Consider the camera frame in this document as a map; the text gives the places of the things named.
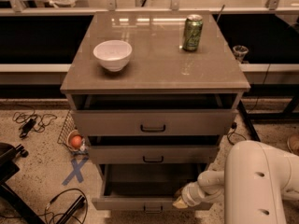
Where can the white ceramic bowl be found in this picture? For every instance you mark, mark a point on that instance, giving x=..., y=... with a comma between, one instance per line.
x=113, y=55

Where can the grey drawer cabinet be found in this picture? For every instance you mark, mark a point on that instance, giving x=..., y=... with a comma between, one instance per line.
x=159, y=76

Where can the brown shoe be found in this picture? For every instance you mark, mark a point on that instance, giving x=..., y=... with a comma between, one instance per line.
x=293, y=144

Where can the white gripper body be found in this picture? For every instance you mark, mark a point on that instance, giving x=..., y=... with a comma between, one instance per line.
x=189, y=194

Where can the clear glass cup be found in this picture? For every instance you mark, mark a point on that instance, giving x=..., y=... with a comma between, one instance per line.
x=240, y=52

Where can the grey drawer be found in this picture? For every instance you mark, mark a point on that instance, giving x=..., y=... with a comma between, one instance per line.
x=144, y=187
x=137, y=123
x=152, y=154

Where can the green soda can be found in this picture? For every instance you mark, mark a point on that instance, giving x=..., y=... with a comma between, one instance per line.
x=192, y=32

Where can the blue tape cross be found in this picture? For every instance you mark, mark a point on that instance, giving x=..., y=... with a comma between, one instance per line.
x=76, y=172

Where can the wire basket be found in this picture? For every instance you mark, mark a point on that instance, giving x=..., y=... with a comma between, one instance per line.
x=68, y=130

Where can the black power adapter with cable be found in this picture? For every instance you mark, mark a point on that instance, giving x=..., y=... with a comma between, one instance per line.
x=31, y=121

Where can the orange ball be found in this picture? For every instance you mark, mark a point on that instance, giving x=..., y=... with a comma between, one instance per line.
x=76, y=141

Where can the black table leg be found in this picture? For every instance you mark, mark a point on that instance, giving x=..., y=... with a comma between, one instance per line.
x=245, y=116

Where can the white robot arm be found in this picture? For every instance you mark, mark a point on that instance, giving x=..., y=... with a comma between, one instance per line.
x=255, y=182

